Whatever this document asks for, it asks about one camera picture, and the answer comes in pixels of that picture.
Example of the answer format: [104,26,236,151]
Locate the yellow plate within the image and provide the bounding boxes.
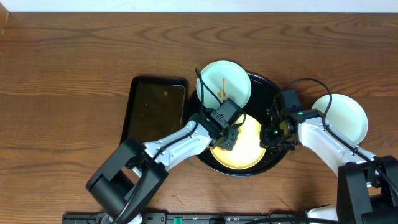
[211,115,266,170]

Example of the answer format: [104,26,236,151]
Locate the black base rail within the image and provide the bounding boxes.
[62,213,297,224]

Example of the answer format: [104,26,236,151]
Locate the black round tray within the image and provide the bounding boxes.
[183,73,287,177]

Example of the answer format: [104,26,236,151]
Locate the light blue plate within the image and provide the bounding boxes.
[200,60,252,109]
[326,93,368,144]

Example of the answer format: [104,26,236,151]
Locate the orange green scrub sponge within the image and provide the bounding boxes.
[215,146,229,151]

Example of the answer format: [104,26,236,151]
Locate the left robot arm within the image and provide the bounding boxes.
[86,111,242,223]

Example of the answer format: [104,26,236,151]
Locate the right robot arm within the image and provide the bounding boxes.
[260,110,397,223]

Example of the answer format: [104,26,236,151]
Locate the black rectangular tray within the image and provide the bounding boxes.
[121,75,187,143]

